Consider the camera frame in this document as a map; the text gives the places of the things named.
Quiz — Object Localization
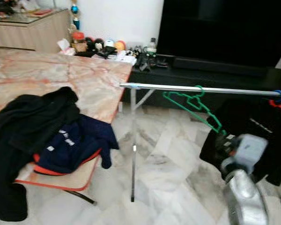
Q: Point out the black round plush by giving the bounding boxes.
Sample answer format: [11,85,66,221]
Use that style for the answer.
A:
[94,37,105,53]
[84,37,95,52]

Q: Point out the red hanger blue hook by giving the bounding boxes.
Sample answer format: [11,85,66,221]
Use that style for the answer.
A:
[269,89,281,110]

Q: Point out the green plastic hanger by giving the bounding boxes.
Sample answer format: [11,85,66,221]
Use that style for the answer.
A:
[162,85,228,137]

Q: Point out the small black figurines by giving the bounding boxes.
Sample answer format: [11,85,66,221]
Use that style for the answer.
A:
[135,47,161,72]

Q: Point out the navy jacket white prints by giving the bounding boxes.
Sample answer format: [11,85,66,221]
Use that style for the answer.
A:
[35,114,120,175]

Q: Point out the black fleece jacket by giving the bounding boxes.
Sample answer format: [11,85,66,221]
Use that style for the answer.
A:
[0,86,81,222]

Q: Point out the blue bauble string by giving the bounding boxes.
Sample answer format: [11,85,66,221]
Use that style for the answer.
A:
[70,2,81,31]

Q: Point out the black soundbar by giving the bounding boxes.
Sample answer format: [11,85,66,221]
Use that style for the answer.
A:
[172,57,268,77]

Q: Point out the clear plastic bottle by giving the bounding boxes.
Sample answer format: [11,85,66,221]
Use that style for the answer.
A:
[147,37,158,54]

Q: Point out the black flat television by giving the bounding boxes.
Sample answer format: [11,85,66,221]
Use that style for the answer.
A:
[156,0,281,69]

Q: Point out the pink white packet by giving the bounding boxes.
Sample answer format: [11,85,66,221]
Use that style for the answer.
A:
[57,38,75,56]

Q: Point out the white blue ball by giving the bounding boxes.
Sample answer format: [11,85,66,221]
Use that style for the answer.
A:
[104,38,115,50]

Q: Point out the jar with red lid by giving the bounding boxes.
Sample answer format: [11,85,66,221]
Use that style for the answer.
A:
[71,30,86,53]

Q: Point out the silver metal clothes rack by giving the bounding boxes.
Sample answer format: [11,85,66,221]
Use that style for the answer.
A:
[119,82,281,207]

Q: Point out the light wood sideboard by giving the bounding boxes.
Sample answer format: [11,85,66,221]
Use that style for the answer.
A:
[0,8,72,53]

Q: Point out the orange ball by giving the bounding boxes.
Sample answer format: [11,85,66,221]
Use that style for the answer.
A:
[114,40,127,52]

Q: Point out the black sweatshirt white print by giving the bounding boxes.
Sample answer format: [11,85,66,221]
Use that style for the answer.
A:
[200,96,281,187]

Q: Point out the black television console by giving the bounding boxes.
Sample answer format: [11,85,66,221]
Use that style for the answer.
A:
[123,53,281,113]

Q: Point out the marble pattern folding table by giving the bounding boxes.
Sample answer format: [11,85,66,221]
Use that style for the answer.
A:
[0,47,134,207]

